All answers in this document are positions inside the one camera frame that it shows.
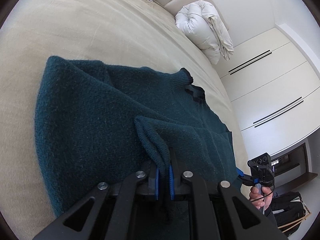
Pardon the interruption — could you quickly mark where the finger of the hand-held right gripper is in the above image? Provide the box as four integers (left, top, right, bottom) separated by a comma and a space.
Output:
236, 168, 256, 187

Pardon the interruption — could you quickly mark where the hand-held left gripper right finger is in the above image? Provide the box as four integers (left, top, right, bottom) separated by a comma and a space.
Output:
168, 147, 288, 240

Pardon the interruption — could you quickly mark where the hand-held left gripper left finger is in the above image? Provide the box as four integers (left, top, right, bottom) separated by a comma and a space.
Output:
32, 162, 160, 240

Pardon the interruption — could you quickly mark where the dark teal knit sweater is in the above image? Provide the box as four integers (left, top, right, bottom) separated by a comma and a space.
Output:
34, 56, 242, 224

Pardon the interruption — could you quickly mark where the person's right forearm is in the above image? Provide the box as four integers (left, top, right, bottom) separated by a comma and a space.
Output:
263, 207, 282, 232

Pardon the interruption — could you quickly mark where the person's right hand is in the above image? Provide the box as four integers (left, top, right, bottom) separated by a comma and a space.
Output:
249, 186, 273, 212

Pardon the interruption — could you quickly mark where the black bag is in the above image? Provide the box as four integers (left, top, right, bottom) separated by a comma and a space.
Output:
271, 191, 310, 236

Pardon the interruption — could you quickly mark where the white wardrobe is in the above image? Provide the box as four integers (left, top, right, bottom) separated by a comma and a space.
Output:
220, 27, 320, 157

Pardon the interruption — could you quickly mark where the folded white duvet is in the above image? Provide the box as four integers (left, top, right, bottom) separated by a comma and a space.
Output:
175, 2, 234, 65

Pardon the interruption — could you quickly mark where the beige bed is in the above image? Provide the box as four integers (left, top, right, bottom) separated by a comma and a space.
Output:
0, 0, 249, 240

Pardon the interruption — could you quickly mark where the black cable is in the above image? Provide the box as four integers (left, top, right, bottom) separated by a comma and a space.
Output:
251, 184, 275, 203

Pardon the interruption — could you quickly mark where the black wardrobe handle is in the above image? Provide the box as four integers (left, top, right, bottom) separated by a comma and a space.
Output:
228, 50, 271, 71
253, 97, 302, 124
230, 52, 272, 75
255, 100, 304, 128

